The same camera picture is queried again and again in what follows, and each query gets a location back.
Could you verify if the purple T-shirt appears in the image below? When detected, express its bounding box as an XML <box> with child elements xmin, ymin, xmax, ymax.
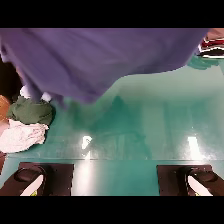
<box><xmin>0</xmin><ymin>27</ymin><xmax>210</xmax><ymax>105</ymax></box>

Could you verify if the green garment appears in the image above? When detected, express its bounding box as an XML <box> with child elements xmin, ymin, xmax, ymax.
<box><xmin>6</xmin><ymin>95</ymin><xmax>56</xmax><ymax>126</ymax></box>

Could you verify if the pale blue garment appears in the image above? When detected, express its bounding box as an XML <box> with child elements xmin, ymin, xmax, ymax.
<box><xmin>19</xmin><ymin>84</ymin><xmax>53</xmax><ymax>103</ymax></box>

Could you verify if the white garment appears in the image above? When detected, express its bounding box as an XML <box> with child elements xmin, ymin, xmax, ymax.
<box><xmin>0</xmin><ymin>118</ymin><xmax>50</xmax><ymax>154</ymax></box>

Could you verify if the teal garment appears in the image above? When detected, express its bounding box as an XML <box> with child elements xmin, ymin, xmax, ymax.
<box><xmin>186</xmin><ymin>55</ymin><xmax>221</xmax><ymax>71</ymax></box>

